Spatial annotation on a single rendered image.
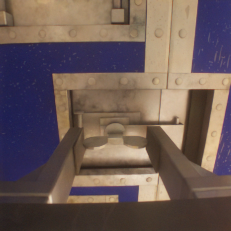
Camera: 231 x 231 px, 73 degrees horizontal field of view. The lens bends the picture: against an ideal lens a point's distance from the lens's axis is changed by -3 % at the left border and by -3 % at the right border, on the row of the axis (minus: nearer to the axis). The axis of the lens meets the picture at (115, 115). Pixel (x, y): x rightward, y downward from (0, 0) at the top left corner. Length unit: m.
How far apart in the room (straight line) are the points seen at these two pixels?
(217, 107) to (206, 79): 0.03
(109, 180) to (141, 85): 0.11
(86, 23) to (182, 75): 0.10
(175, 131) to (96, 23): 0.14
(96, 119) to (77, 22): 0.10
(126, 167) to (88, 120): 0.07
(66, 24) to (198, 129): 0.18
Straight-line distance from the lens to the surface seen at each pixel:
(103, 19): 0.18
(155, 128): 0.16
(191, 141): 0.21
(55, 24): 0.18
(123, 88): 0.16
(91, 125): 0.18
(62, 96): 0.16
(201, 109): 0.20
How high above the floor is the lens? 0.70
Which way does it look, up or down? 17 degrees up
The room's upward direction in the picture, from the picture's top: 180 degrees clockwise
